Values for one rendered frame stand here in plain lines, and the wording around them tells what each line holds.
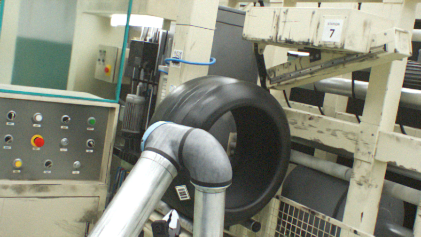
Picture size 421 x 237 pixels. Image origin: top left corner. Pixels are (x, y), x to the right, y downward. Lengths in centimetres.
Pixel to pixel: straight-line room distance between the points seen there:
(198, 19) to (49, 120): 77
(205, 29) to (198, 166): 101
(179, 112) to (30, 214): 84
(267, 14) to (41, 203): 124
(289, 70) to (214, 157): 101
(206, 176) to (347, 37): 82
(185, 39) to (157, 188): 100
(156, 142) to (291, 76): 99
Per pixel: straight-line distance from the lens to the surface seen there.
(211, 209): 153
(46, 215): 251
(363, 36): 210
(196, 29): 236
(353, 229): 215
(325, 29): 210
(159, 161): 150
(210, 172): 148
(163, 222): 176
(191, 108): 199
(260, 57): 248
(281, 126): 219
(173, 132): 153
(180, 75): 235
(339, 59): 221
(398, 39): 209
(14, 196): 245
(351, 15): 204
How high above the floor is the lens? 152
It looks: 6 degrees down
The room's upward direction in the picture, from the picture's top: 9 degrees clockwise
